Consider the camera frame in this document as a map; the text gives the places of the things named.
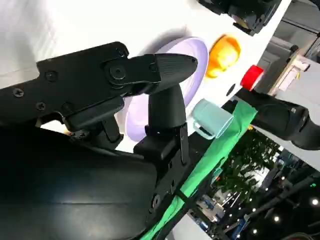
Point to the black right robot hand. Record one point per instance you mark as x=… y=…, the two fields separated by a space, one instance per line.
x=75 y=187

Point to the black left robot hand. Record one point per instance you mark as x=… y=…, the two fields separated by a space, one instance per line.
x=245 y=10

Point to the orange and white bread roll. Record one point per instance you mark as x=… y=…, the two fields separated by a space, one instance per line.
x=225 y=57

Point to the grey metal cabinet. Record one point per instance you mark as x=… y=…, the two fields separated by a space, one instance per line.
x=277 y=52

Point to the red tape roll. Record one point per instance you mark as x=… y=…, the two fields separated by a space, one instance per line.
x=252 y=76

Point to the black table grommet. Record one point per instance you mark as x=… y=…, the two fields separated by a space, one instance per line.
x=231 y=90

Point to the lilac plate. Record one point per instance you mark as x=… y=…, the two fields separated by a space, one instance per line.
x=191 y=81

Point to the pale green mug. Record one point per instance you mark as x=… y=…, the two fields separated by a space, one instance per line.
x=212 y=117

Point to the black rounded machine part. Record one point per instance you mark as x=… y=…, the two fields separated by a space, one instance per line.
x=282 y=122

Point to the green cloth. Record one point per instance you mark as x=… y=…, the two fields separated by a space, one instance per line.
x=215 y=155

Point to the green leafy plant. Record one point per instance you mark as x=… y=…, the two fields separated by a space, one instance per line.
x=250 y=162

